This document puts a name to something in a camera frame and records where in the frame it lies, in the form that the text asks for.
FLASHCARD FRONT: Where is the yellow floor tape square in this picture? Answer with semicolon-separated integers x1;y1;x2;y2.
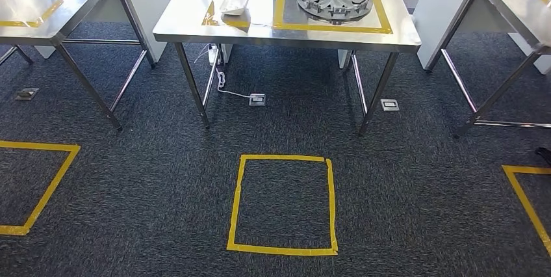
226;154;339;257
502;165;551;259
0;140;81;237

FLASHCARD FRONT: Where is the white power cable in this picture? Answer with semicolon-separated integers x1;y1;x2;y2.
194;42;253;99

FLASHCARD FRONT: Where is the large yellow tape frame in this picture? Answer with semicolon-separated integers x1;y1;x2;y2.
273;0;393;34

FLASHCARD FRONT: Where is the small yellow tape frame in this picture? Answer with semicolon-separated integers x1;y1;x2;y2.
201;0;276;28

